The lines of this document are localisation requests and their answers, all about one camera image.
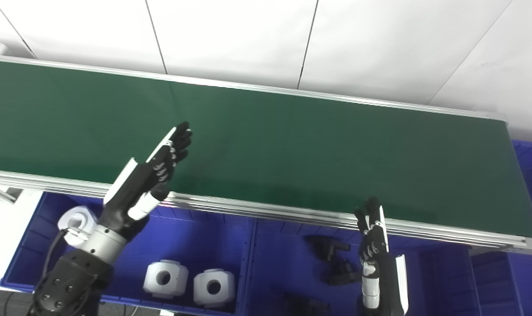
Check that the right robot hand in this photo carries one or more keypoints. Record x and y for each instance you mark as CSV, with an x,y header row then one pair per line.
x,y
382,281

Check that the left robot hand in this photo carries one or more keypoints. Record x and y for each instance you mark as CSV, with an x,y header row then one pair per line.
x,y
136,188

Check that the white cylindrical plastic part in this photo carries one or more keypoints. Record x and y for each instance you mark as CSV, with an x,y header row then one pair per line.
x,y
83,217
165,278
213,287

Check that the black plastic part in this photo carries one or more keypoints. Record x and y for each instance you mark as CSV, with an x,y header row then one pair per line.
x,y
342,272
325,245

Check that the blue plastic bin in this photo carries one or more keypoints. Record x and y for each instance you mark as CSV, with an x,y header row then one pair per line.
x,y
195,241
423,281
529,281

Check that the green conveyor belt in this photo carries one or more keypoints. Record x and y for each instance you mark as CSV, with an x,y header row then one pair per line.
x,y
257,208
292,153

